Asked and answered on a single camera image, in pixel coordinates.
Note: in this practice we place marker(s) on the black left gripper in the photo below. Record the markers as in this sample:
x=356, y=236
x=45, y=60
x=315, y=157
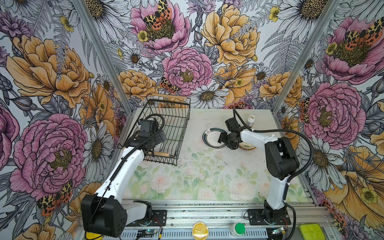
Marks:
x=159, y=137

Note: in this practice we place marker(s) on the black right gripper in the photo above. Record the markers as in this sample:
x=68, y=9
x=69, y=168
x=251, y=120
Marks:
x=222, y=138

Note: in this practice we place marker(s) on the cream plate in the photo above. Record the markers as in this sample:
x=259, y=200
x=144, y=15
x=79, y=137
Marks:
x=246, y=146

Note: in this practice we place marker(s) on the dark rimmed back plate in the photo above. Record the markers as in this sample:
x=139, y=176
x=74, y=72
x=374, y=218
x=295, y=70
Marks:
x=211, y=137

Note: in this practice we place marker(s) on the black wire dish rack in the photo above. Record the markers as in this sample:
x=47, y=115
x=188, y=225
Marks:
x=173, y=114

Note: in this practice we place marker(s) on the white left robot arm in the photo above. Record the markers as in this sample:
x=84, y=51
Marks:
x=102, y=212

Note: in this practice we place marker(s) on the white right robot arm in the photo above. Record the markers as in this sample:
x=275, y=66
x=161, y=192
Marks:
x=281, y=162

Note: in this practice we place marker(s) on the white pill bottle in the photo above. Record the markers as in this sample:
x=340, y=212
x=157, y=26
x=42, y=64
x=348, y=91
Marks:
x=250, y=121

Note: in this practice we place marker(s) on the green push button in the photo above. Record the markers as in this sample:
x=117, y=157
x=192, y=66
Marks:
x=237, y=229

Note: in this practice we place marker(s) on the small green circuit board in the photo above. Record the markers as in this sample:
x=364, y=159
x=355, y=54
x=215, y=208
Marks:
x=146, y=233

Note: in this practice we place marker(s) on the lime green sponge block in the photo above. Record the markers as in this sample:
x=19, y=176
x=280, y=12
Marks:
x=312, y=232

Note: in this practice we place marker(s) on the yellow sponge block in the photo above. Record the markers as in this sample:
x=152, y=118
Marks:
x=93, y=236

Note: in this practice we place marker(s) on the aluminium right corner post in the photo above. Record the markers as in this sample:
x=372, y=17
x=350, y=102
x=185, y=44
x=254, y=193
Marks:
x=313, y=38

